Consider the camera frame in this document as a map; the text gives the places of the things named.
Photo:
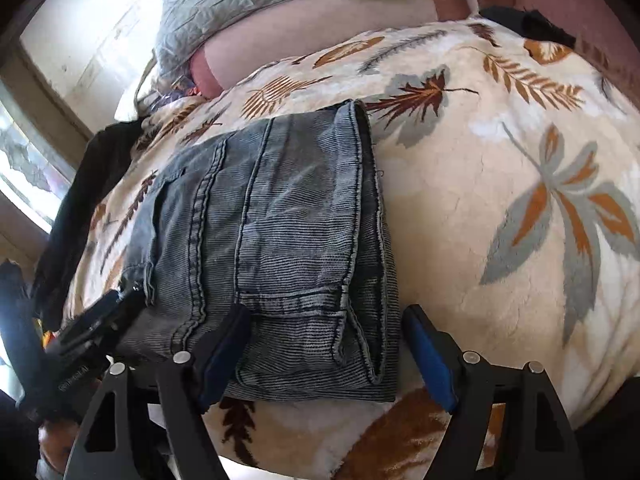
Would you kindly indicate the white floral cloth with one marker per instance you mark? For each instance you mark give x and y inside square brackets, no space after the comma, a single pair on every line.
[140,92]

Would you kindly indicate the black garment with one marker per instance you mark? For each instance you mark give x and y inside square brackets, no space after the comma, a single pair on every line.
[540,27]

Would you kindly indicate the stained glass window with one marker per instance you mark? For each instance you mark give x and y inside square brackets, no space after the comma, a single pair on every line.
[25,160]

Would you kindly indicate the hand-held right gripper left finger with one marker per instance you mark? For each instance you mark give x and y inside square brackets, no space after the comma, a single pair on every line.
[225,360]

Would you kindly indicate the grey quilted pillow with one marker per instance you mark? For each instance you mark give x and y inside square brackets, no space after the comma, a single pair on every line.
[225,5]

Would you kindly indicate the pink bed sheet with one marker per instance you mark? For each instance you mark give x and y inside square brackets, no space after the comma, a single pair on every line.
[325,30]

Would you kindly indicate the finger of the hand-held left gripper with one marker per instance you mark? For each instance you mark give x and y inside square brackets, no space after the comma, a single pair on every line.
[107,312]

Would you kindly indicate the blue grey denim pants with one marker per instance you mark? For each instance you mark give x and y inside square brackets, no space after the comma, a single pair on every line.
[300,220]

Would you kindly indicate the dark cloth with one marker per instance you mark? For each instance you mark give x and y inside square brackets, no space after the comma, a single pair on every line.
[85,200]

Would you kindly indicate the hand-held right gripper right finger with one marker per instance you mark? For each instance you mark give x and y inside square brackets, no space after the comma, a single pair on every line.
[430,360]

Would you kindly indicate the leaf print fleece blanket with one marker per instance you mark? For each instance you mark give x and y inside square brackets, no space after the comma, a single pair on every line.
[475,185]

